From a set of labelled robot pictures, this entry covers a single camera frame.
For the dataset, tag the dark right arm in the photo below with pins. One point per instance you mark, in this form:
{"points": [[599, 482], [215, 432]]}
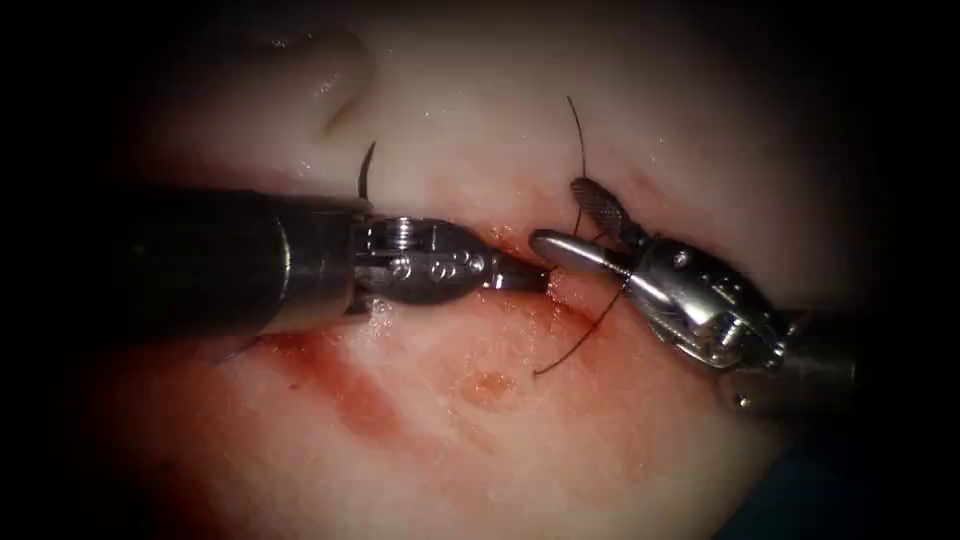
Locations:
{"points": [[810, 375]]}

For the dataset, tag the curved steel needle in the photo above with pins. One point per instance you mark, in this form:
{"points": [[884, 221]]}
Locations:
{"points": [[363, 176]]}

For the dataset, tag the dark left arm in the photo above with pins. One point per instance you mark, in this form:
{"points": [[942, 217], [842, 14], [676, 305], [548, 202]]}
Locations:
{"points": [[210, 255]]}

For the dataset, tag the blue thread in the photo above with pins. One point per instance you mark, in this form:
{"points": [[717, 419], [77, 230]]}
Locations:
{"points": [[580, 139]]}

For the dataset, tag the right arm needle driver jaw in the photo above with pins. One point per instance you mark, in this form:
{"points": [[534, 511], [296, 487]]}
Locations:
{"points": [[577, 253], [604, 210]]}

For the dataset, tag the blue-green cloth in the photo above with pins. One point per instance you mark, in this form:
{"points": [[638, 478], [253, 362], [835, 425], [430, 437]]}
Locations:
{"points": [[810, 502]]}

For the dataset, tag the left arm needle driver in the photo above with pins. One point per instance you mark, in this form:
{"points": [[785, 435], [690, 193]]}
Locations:
{"points": [[427, 262]]}

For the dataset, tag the left arm needle driver jaw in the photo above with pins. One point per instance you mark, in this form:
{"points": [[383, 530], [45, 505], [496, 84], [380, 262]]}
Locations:
{"points": [[521, 277]]}

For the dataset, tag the right arm needle driver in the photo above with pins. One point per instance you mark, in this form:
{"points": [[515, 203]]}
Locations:
{"points": [[697, 300]]}

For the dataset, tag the tissue pad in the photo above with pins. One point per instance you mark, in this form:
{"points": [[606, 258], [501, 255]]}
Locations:
{"points": [[465, 420]]}

